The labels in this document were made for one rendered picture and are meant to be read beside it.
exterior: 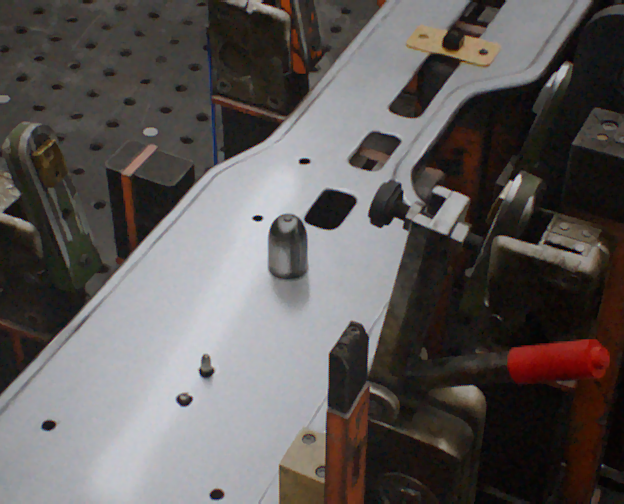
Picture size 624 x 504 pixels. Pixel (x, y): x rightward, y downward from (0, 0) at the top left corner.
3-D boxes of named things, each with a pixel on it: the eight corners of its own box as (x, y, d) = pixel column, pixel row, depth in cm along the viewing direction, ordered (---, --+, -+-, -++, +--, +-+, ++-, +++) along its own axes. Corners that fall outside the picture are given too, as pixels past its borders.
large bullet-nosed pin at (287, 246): (279, 260, 103) (278, 197, 99) (314, 273, 102) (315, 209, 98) (260, 285, 101) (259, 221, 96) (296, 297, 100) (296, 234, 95)
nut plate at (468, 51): (403, 46, 123) (404, 35, 122) (419, 26, 126) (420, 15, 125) (487, 68, 120) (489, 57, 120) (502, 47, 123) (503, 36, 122)
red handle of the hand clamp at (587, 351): (385, 345, 85) (606, 318, 75) (401, 370, 86) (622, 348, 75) (359, 388, 82) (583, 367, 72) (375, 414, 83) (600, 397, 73)
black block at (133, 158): (145, 348, 135) (118, 121, 116) (235, 383, 132) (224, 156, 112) (101, 401, 130) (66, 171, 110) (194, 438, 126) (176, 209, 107)
